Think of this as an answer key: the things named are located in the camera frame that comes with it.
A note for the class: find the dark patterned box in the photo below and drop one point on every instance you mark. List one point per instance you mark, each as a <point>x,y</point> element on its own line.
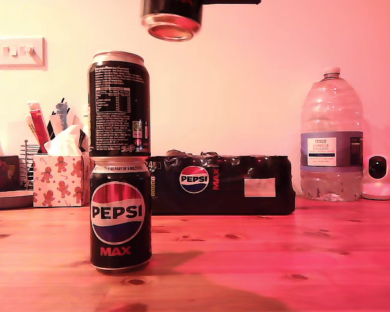
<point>6,172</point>

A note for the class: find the white tissue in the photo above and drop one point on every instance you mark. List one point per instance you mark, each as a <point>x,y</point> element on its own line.
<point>65,143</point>

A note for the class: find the grey shallow bowl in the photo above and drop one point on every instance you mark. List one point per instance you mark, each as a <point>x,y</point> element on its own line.
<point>9,200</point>

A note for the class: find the black shrink-wrapped Pepsi multipack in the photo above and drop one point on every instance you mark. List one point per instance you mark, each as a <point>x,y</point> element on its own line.
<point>230,201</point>

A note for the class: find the white container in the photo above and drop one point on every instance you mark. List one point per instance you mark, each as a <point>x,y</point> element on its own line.
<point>86,117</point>

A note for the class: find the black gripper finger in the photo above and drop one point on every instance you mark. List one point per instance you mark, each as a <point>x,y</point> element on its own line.
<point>230,2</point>

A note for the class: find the white paper sachet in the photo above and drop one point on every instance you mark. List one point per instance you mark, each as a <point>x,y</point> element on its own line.
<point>57,125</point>

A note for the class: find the small white round camera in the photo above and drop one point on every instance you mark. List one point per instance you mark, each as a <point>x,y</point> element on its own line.
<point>378,191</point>

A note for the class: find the gingerbread print tissue box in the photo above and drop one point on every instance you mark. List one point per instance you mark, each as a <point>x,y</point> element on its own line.
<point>61,182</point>

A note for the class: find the large clear water bottle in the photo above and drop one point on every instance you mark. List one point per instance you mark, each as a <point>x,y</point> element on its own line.
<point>331,107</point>

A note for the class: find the red sachet packet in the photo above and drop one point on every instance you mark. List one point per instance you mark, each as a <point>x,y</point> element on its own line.
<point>39,130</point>

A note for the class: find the black Pepsi Max can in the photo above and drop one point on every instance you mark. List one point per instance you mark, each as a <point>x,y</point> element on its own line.
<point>117,97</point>
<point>172,9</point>
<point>120,211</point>

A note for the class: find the white wall switch plate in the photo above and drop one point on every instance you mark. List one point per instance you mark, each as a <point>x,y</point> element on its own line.
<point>21,61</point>

